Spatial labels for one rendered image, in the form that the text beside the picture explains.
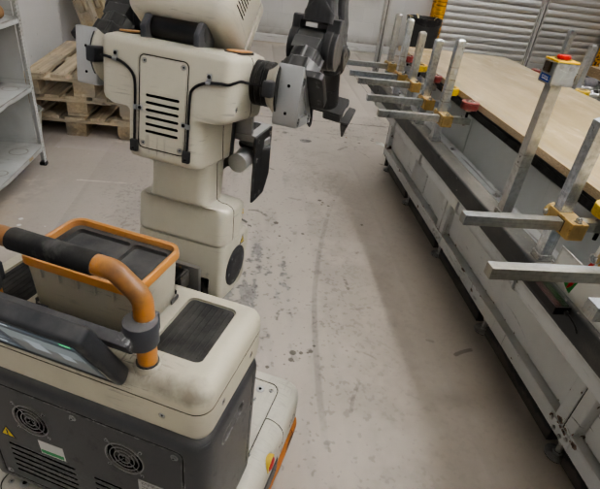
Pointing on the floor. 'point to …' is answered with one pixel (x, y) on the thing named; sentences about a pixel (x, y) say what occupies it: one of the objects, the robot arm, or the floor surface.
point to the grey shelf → (3, 109)
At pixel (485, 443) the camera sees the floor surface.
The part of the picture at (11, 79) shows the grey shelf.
